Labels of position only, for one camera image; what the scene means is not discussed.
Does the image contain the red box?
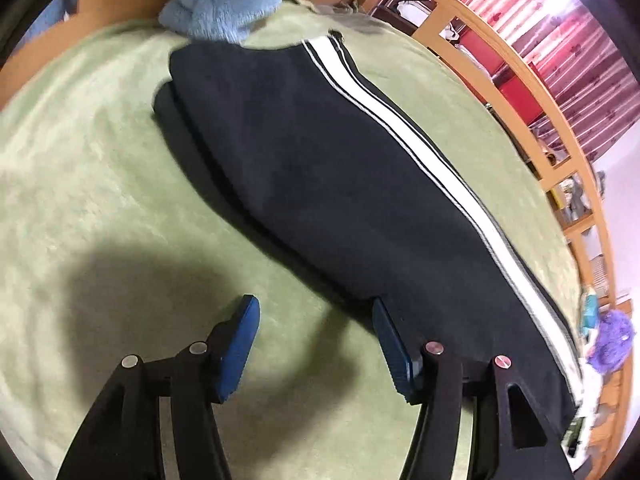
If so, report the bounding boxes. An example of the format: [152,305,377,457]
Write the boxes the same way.
[457,30,543,128]

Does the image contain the black pants with white stripe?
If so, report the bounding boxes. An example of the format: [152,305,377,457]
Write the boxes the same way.
[152,32,588,453]

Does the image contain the purple fluffy toy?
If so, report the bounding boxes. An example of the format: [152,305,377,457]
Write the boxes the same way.
[586,309,636,374]

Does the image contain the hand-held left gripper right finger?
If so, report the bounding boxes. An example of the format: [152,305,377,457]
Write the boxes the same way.
[371,298,576,480]

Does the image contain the green fleece blanket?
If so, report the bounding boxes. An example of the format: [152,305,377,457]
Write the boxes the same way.
[0,0,583,480]

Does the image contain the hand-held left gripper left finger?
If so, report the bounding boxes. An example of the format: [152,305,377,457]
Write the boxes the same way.
[56,294,261,480]

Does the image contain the red striped curtain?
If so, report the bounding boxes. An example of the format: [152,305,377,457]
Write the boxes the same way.
[437,0,640,163]

